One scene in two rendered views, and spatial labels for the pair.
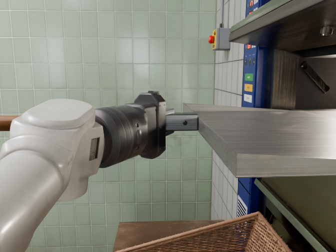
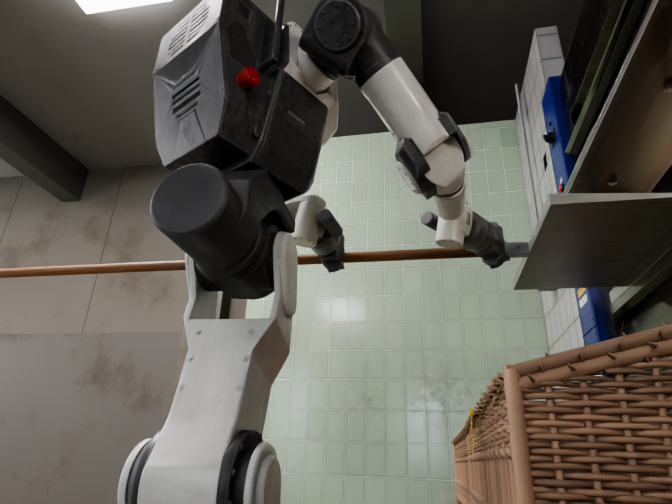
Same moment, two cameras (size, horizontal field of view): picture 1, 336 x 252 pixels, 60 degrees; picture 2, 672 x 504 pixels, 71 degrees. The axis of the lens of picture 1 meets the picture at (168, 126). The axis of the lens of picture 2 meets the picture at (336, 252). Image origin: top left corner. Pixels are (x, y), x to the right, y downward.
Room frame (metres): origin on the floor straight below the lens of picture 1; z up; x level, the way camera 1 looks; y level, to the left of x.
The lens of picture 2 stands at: (-0.66, 0.14, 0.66)
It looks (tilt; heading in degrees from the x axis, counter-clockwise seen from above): 24 degrees up; 15
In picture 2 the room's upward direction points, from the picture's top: 2 degrees clockwise
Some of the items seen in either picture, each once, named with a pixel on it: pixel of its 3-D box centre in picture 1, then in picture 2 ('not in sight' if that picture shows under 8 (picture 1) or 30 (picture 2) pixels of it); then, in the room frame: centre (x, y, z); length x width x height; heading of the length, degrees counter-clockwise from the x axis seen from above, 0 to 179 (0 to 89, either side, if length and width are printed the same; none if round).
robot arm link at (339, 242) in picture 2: not in sight; (327, 243); (0.46, 0.47, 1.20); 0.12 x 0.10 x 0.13; 176
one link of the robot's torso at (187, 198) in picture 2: not in sight; (230, 225); (-0.04, 0.48, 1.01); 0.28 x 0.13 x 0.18; 3
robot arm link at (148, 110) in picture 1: (132, 129); (481, 238); (0.49, 0.06, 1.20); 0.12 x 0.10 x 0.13; 148
